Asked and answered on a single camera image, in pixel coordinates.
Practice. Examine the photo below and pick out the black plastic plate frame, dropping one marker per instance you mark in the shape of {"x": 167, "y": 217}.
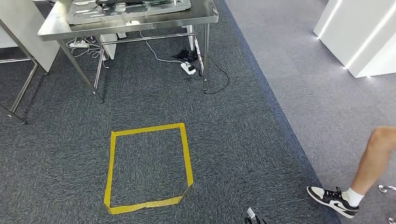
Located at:
{"x": 136, "y": 2}

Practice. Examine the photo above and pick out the stainless steel workbench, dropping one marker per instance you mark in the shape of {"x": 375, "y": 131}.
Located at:
{"x": 139, "y": 23}

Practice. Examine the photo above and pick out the white power strip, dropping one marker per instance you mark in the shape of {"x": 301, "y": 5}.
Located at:
{"x": 79, "y": 44}
{"x": 187, "y": 68}

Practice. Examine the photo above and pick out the black power adapter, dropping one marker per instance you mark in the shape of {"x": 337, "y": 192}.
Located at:
{"x": 185, "y": 55}

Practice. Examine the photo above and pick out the stamped silver metal panel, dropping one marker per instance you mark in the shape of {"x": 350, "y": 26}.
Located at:
{"x": 123, "y": 14}

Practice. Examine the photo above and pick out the white lit display plinth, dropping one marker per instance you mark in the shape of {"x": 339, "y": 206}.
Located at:
{"x": 340, "y": 31}

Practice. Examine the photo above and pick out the white table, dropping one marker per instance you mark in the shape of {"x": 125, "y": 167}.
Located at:
{"x": 40, "y": 46}

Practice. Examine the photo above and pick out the stainless steel side table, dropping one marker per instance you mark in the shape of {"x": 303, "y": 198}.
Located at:
{"x": 25, "y": 86}

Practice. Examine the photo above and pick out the seated person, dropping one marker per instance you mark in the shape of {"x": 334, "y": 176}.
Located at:
{"x": 374, "y": 160}

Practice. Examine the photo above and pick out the chrome stool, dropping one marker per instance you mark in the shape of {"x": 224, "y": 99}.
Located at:
{"x": 383, "y": 188}

